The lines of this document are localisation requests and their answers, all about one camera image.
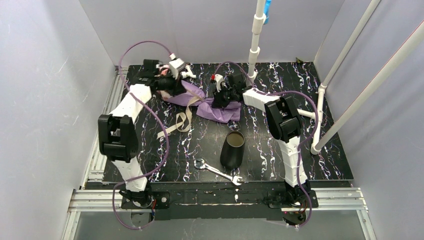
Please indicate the pink flower bunch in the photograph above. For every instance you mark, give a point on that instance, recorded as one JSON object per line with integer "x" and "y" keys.
{"x": 164, "y": 71}

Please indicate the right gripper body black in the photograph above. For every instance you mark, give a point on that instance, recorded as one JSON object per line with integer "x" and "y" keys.
{"x": 222, "y": 98}

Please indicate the silver wrench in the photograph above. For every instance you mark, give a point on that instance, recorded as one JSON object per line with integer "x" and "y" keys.
{"x": 200, "y": 164}

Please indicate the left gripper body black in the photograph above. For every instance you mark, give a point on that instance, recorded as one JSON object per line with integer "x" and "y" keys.
{"x": 177, "y": 86}

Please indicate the aluminium rail frame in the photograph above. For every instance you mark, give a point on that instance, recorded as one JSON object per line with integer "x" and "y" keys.
{"x": 192, "y": 204}

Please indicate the purple wrapping paper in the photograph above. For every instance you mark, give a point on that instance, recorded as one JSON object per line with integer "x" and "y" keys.
{"x": 232, "y": 112}

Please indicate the white pvc pipe frame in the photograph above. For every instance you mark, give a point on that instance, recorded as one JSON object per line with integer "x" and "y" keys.
{"x": 391, "y": 121}

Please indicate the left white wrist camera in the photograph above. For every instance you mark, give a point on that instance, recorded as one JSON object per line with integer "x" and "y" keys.
{"x": 176, "y": 65}

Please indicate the black vase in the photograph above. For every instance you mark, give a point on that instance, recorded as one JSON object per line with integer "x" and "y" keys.
{"x": 232, "y": 152}

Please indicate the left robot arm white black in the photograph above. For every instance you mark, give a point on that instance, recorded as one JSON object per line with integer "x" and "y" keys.
{"x": 118, "y": 140}

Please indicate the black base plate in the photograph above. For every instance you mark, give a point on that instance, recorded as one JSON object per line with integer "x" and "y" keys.
{"x": 145, "y": 200}
{"x": 283, "y": 199}

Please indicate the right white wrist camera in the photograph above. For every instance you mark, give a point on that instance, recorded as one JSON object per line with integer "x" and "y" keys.
{"x": 217, "y": 79}

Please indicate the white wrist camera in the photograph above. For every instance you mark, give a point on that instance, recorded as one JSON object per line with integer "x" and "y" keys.
{"x": 176, "y": 65}
{"x": 217, "y": 79}

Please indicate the small spring connector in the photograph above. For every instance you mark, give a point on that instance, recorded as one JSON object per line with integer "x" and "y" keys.
{"x": 188, "y": 73}

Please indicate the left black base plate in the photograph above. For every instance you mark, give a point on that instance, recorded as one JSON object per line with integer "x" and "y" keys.
{"x": 145, "y": 200}

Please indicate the cream ribbon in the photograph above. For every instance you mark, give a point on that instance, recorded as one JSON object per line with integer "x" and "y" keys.
{"x": 183, "y": 120}

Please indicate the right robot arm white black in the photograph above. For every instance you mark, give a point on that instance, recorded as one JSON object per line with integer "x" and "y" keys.
{"x": 283, "y": 119}

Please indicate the blue clip on pipe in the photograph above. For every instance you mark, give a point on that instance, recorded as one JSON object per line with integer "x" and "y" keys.
{"x": 266, "y": 9}

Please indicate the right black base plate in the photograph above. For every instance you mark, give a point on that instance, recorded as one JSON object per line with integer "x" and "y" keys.
{"x": 283, "y": 199}

